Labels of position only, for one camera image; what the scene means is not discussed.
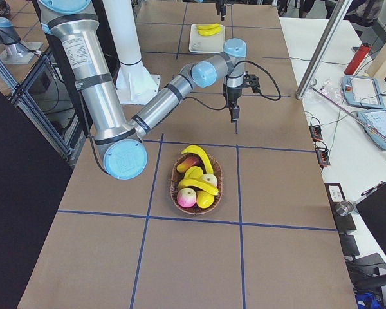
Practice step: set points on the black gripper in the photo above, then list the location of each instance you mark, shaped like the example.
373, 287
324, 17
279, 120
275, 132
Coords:
233, 94

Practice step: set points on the yellow banana long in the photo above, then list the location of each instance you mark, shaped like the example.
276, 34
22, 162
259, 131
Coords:
209, 32

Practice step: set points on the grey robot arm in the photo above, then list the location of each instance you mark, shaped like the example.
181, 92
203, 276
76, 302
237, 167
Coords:
125, 109

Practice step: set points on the yellow banana basket edge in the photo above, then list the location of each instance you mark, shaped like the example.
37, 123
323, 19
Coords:
197, 150

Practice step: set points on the brown wicker basket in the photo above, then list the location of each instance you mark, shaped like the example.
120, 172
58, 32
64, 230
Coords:
177, 177

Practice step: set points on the white bear print tray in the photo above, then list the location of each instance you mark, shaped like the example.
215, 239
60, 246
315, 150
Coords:
200, 44

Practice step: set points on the red mango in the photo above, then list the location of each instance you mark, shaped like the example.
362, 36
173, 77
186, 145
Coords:
189, 162

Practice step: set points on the small yellow banana piece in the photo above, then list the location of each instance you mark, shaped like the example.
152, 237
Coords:
194, 172

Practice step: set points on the pale yellow-pink apple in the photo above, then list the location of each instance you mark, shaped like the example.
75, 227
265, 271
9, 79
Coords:
210, 178

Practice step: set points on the red water bottle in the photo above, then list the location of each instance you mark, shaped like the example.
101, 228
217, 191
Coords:
360, 53

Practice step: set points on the upper teach pendant tablet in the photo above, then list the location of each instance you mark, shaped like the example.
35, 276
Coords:
362, 92

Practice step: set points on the teach pendant tablet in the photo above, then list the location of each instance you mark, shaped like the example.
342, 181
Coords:
376, 118
362, 92

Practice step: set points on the yellow lemon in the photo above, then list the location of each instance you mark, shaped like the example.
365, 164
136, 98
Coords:
204, 200

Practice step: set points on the lower teach pendant tablet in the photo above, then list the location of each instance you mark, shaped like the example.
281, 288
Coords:
376, 118

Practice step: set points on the black box white label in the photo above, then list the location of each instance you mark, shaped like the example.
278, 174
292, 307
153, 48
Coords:
335, 194

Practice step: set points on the small steel cup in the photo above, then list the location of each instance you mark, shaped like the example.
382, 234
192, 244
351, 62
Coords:
345, 207

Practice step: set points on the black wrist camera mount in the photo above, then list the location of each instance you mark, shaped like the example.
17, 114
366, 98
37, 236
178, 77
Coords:
252, 81

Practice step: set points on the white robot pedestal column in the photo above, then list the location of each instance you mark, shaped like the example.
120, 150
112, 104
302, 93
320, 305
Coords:
122, 25

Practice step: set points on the aluminium frame post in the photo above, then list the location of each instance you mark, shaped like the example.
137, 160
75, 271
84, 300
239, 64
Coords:
332, 25

